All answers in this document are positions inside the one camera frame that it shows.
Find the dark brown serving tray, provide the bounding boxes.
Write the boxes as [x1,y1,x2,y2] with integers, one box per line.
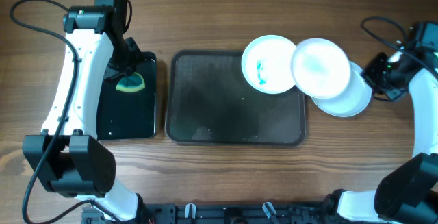
[165,50,307,147]

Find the light blue plate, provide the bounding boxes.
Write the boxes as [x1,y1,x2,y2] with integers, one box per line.
[311,62,372,118]

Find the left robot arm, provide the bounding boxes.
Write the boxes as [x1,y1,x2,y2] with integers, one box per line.
[22,0,156,223]

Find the green yellow sponge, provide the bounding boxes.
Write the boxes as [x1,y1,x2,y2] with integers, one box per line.
[116,72,145,93]

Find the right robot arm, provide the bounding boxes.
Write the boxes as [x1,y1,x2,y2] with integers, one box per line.
[319,18,437,224]

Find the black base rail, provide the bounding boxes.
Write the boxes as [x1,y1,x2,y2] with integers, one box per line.
[81,201,339,224]

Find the black water tray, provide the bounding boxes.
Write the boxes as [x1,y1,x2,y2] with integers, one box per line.
[96,52,157,141]

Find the white plate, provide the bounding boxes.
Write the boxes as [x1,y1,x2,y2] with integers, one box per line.
[291,38,351,99]
[241,35,296,95]

